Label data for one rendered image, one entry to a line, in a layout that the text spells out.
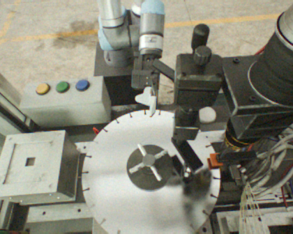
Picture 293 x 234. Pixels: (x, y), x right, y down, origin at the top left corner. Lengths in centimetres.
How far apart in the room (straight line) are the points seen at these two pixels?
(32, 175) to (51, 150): 8
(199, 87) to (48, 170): 48
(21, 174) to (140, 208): 35
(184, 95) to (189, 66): 4
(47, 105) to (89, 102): 14
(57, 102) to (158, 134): 37
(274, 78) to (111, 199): 39
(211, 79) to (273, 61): 6
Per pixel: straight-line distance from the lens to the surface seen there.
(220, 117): 83
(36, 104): 76
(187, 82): 25
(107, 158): 52
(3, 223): 79
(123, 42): 75
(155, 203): 49
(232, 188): 56
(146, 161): 45
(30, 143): 69
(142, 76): 62
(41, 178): 63
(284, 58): 23
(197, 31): 27
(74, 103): 71
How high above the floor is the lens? 143
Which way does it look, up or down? 59 degrees down
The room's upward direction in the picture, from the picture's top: 6 degrees counter-clockwise
